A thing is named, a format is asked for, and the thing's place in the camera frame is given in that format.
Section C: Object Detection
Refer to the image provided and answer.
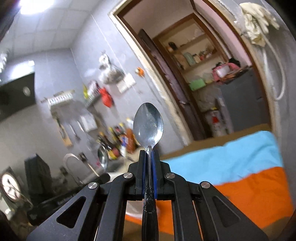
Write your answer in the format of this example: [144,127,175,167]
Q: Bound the wooden shelf unit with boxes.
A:
[153,13,229,84]

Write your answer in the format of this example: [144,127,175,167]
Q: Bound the white box on wall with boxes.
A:
[80,113,97,132]

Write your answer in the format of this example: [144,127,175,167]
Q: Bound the white wall basket shelf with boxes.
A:
[41,89,75,109]

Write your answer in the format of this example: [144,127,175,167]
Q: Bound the green box on shelf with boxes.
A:
[189,78,206,91]

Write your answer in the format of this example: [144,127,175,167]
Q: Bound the red plastic bag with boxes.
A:
[99,87,113,108]

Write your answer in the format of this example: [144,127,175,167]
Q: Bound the white wall socket panel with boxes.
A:
[116,73,136,93]

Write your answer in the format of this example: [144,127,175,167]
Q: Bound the large steel spoon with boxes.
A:
[133,102,164,240]

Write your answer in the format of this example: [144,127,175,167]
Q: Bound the grey small fridge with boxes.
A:
[219,68,269,132]

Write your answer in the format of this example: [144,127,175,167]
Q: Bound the hanging wire strainer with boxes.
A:
[87,138,109,171]

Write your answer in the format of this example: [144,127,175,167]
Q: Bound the cream rubber gloves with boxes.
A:
[239,2,280,47]

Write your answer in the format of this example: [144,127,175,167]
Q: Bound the orange wall hook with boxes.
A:
[135,67,145,77]

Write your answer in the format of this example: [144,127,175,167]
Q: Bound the wooden knife holder board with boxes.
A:
[52,112,73,148]

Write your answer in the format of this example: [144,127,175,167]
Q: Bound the orange spice bag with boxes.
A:
[126,128,136,154]

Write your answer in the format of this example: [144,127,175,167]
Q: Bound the grey wall rack with packets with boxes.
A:
[83,80,101,108]

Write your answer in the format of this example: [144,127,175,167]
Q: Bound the chrome kitchen faucet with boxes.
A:
[63,152,100,186]

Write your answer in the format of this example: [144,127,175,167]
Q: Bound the clear bag of dried goods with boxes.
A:
[98,53,125,85]

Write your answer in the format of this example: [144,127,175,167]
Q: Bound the striped blue orange brown towel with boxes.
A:
[122,130,295,241]

